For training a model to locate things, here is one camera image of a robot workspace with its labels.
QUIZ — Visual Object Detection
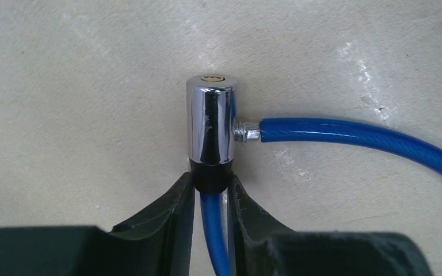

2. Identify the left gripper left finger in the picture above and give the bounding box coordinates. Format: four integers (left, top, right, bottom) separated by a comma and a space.
0, 172, 195, 275

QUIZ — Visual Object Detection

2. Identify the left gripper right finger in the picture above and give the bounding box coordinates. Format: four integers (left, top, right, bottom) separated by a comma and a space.
227, 176, 432, 275

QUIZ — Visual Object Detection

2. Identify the blue cable lock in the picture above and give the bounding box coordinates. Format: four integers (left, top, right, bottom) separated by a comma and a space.
186, 75, 442, 275

